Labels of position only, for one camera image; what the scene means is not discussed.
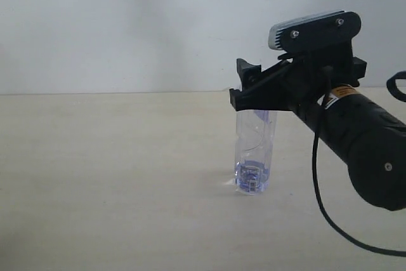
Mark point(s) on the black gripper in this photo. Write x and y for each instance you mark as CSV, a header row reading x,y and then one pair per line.
x,y
297,79

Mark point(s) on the clear blue tinted bottle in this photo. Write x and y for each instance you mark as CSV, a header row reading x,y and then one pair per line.
x,y
255,131

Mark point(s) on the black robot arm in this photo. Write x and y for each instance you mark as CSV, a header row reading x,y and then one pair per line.
x,y
367,138

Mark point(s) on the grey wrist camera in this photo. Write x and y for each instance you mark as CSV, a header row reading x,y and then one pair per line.
x,y
314,32

